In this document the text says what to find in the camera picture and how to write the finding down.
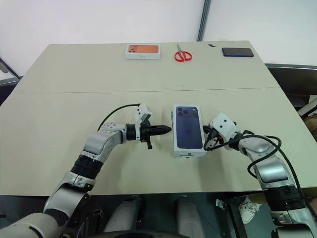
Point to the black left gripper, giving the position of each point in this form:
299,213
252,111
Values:
146,136

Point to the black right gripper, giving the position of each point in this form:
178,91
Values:
219,141

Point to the white phone box lid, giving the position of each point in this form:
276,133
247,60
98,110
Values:
188,129

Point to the white box bottom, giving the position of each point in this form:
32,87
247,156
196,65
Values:
189,156

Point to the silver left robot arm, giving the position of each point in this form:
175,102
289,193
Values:
99,143

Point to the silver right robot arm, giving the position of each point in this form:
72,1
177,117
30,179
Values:
270,171

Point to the white box with orange print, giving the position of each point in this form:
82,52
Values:
143,51

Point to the white sneaker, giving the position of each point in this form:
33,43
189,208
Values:
248,210

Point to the black table leg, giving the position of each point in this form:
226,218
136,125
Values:
234,218

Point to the black flat smartphone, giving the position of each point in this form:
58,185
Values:
237,52

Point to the grey rounded padded shape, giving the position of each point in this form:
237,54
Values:
123,215

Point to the black storage crate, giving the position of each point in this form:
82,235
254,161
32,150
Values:
289,77

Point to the camouflage patterned trousers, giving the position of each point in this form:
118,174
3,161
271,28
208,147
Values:
311,129

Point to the grey metal pole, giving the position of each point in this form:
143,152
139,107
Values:
204,19

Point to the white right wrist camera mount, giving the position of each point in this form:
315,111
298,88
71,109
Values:
223,122

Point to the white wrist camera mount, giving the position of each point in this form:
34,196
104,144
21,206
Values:
141,110
223,122

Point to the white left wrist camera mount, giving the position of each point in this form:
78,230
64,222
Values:
141,110

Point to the silver table clamp bracket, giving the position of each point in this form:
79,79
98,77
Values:
220,203

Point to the grey metal frame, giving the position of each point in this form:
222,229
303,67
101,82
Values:
6,72

